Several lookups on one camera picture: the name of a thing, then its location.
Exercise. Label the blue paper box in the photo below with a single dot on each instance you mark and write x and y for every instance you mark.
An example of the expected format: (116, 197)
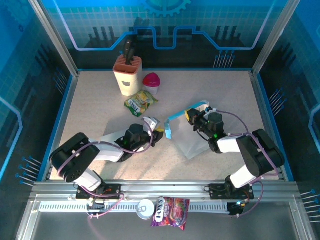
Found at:
(187, 140)

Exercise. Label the white paper box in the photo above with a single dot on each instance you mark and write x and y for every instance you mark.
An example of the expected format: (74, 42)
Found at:
(112, 137)

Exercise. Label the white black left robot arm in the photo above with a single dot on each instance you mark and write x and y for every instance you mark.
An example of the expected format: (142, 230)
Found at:
(110, 152)

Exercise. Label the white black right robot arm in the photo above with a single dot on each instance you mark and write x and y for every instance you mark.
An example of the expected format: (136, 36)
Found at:
(230, 145)

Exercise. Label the green Fox's candy bag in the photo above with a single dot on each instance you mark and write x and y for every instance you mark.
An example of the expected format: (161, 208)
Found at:
(140, 102)

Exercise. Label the white jar pink lid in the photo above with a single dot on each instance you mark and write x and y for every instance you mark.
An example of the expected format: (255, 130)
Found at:
(151, 80)

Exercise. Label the beige knife block orange top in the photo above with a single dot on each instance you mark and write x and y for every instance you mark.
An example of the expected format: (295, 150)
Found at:
(127, 85)

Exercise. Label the silver tin can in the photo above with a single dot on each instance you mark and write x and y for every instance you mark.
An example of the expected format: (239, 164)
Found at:
(145, 208)

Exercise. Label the purple Fox's berries candy bag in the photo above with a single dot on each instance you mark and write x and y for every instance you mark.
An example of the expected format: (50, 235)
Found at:
(172, 212)

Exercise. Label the aluminium mounting rail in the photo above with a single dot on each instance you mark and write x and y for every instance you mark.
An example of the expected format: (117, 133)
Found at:
(162, 188)

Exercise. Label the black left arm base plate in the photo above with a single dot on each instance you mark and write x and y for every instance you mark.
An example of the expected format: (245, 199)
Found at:
(112, 191)

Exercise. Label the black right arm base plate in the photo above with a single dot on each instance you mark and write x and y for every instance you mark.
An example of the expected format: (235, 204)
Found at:
(216, 191)

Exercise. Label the aluminium frame post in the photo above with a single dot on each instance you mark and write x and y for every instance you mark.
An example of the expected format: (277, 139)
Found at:
(55, 37)
(272, 37)

